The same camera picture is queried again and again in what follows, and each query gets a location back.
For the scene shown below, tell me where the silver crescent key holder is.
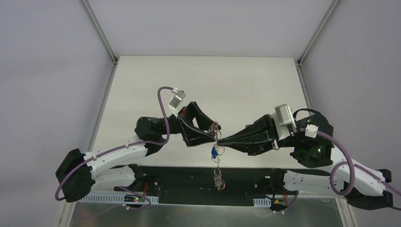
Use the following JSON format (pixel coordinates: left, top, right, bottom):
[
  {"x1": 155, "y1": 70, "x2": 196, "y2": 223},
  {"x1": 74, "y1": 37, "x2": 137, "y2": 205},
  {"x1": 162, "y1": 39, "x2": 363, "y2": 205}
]
[{"x1": 208, "y1": 122, "x2": 226, "y2": 192}]

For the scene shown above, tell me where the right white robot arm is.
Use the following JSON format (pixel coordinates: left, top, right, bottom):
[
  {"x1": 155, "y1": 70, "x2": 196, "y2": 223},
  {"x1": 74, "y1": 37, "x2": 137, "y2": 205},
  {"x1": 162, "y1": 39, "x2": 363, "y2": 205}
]
[{"x1": 217, "y1": 104, "x2": 393, "y2": 210}]

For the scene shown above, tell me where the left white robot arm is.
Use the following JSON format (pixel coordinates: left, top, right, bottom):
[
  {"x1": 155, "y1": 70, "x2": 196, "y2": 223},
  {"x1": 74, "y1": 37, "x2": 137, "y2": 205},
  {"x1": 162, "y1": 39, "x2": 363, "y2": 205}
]
[{"x1": 55, "y1": 102, "x2": 217, "y2": 202}]

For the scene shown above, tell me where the key with red tag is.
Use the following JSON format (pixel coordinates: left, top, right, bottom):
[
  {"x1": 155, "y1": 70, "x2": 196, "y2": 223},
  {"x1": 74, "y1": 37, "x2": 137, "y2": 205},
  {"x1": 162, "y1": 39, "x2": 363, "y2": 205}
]
[{"x1": 210, "y1": 122, "x2": 219, "y2": 131}]

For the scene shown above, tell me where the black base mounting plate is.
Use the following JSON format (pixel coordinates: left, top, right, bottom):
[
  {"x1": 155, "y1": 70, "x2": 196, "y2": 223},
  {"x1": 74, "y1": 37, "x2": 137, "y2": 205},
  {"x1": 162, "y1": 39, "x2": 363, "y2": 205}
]
[{"x1": 127, "y1": 164, "x2": 287, "y2": 206}]

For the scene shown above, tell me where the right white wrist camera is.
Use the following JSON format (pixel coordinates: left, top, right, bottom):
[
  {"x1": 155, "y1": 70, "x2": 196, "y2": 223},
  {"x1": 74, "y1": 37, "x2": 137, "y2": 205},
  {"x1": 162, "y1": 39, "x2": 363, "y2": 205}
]
[{"x1": 271, "y1": 104, "x2": 300, "y2": 141}]

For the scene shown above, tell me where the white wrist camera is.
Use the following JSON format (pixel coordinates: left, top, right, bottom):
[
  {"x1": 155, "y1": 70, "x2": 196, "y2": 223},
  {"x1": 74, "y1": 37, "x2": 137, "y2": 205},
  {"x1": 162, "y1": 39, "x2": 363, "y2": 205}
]
[
  {"x1": 271, "y1": 104, "x2": 300, "y2": 141},
  {"x1": 168, "y1": 87, "x2": 186, "y2": 114}
]

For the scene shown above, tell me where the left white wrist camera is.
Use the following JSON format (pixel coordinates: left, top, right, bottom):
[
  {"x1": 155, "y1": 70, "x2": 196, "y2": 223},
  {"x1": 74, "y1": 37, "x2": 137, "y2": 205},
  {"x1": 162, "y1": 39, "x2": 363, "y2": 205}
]
[{"x1": 168, "y1": 87, "x2": 186, "y2": 114}]

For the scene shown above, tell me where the right white cable duct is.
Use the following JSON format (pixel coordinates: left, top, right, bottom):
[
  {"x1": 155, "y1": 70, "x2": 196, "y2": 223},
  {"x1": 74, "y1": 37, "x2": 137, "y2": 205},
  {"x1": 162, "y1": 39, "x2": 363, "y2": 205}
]
[{"x1": 253, "y1": 198, "x2": 271, "y2": 208}]

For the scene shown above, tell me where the white cable duct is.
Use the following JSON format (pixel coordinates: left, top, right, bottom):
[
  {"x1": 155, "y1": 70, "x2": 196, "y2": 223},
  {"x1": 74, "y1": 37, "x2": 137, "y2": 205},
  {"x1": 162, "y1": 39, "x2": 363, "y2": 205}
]
[
  {"x1": 79, "y1": 193, "x2": 159, "y2": 205},
  {"x1": 253, "y1": 198, "x2": 271, "y2": 208}
]

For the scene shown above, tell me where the right aluminium frame post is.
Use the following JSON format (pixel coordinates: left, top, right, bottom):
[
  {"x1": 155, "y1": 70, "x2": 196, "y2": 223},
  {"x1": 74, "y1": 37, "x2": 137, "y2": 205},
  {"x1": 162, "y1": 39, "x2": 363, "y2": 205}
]
[{"x1": 295, "y1": 0, "x2": 342, "y2": 110}]

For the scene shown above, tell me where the aluminium frame post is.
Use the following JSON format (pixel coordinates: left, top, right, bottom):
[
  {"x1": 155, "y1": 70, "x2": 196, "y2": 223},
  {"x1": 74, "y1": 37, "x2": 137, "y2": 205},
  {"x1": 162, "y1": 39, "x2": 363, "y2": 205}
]
[
  {"x1": 79, "y1": 0, "x2": 117, "y2": 151},
  {"x1": 295, "y1": 0, "x2": 342, "y2": 110}
]

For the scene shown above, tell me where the left aluminium frame post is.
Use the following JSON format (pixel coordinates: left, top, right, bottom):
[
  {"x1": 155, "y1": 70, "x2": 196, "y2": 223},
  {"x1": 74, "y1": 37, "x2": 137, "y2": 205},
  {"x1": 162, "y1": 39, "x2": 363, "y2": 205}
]
[{"x1": 79, "y1": 0, "x2": 117, "y2": 151}]

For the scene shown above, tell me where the left white cable duct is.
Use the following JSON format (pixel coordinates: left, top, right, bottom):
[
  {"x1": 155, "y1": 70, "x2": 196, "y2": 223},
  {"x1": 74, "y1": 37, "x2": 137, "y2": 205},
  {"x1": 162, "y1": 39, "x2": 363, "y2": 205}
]
[{"x1": 79, "y1": 193, "x2": 159, "y2": 205}]

